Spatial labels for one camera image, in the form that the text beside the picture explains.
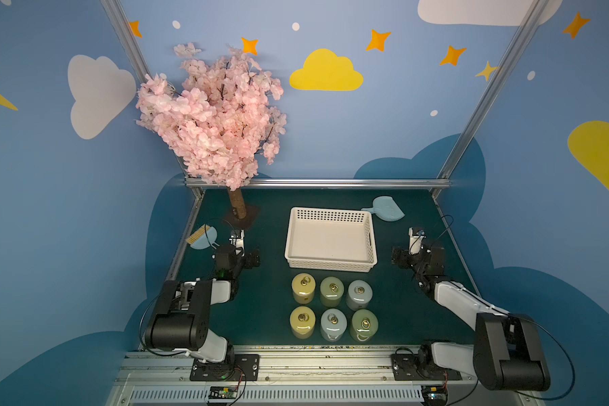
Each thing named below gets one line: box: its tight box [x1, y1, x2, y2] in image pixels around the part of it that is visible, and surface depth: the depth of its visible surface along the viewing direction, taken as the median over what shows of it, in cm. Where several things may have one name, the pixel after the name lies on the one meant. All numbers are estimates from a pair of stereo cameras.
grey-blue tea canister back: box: [345, 279, 374, 312], surface depth 84 cm
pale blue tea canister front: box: [319, 307, 348, 343], surface depth 77 cm
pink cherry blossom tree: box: [136, 42, 287, 220], surface depth 73 cm
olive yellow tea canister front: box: [289, 305, 317, 341], surface depth 77 cm
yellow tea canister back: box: [290, 272, 317, 305], surface depth 85 cm
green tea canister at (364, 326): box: [349, 308, 379, 343], surface depth 77 cm
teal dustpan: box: [361, 195, 406, 222], surface depth 117 cm
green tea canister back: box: [319, 275, 345, 308], surface depth 85 cm
